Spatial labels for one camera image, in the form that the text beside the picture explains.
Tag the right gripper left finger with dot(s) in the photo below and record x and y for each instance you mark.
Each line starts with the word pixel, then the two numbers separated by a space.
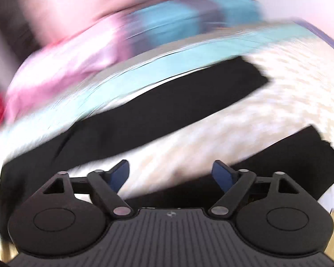
pixel 118 175

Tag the pink floral folded sheet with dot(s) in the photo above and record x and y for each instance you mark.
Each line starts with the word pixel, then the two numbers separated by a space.
pixel 51 70

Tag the chevron patterned quilt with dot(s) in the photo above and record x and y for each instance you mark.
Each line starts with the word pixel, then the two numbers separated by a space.
pixel 297 60

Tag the teal grey striped bedding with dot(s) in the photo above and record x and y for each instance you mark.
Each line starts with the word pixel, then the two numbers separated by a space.
pixel 174 20

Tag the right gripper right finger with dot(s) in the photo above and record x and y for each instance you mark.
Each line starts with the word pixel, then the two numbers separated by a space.
pixel 224 175

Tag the black pants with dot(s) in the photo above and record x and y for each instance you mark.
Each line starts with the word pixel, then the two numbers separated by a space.
pixel 161 111

